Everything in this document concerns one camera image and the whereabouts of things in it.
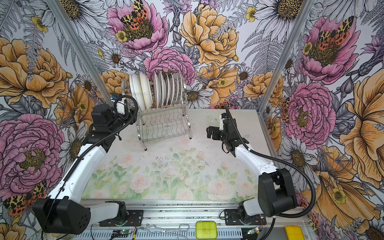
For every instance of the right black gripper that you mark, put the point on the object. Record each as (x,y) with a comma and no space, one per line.
(216,130)

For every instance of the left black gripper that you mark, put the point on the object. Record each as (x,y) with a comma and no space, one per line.
(129,119)

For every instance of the plain white plate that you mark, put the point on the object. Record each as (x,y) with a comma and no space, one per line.
(137,89)

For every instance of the chrome wire dish rack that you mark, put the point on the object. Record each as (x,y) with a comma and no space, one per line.
(162,123)

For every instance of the black striped rim plate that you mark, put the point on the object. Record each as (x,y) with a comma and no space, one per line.
(133,93)

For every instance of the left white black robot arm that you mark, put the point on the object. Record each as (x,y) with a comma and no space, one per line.
(61,211)

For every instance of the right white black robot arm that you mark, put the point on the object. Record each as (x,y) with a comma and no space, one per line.
(276,193)

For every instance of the yellow rimmed white plate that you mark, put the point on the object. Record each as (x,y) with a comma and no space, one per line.
(146,89)

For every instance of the red floral pattern plate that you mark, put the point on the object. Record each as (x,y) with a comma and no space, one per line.
(158,90)

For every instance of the red dotted rim plate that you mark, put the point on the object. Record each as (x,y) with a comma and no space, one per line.
(163,89)

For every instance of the white plate row middle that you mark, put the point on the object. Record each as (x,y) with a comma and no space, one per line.
(170,89)

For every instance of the green square lid box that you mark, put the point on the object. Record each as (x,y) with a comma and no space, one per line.
(206,230)

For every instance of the small green circuit board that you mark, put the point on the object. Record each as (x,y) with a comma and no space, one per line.
(122,233)

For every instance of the yellow box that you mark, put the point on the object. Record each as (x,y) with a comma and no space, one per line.
(294,233)

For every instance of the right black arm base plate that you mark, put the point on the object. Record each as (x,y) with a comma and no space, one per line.
(233,217)

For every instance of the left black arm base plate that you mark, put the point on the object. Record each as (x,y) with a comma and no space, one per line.
(133,219)

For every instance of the bent metal wire hook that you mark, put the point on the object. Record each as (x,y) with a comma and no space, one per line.
(179,233)

